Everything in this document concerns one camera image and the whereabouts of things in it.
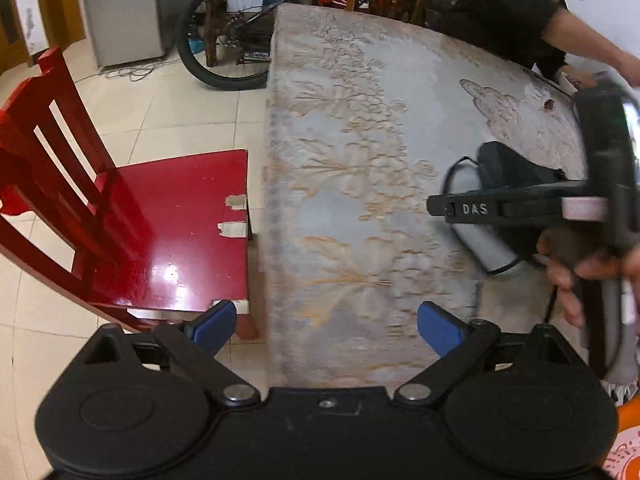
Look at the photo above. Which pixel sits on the black sneaker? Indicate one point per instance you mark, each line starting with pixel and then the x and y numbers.
pixel 510 165

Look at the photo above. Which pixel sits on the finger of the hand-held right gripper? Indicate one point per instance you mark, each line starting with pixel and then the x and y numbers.
pixel 440 207

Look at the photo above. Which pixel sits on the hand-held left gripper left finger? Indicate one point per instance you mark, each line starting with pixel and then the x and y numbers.
pixel 215 322

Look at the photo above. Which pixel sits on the black shoelace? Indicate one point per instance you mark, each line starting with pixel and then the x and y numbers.
pixel 460 161

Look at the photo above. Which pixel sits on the orange garment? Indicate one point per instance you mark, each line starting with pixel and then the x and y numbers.
pixel 625 445

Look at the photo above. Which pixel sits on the silver refrigerator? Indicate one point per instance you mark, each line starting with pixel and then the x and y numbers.
pixel 120 10

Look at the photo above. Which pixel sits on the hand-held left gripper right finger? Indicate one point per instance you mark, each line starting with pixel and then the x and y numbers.
pixel 440 327

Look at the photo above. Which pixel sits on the black bicycle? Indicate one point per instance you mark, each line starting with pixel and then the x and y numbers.
pixel 182 45

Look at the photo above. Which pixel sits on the person's right hand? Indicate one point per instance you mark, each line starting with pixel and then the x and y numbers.
pixel 562 280

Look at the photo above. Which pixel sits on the red wooden chair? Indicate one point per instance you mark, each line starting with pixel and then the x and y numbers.
pixel 175 210

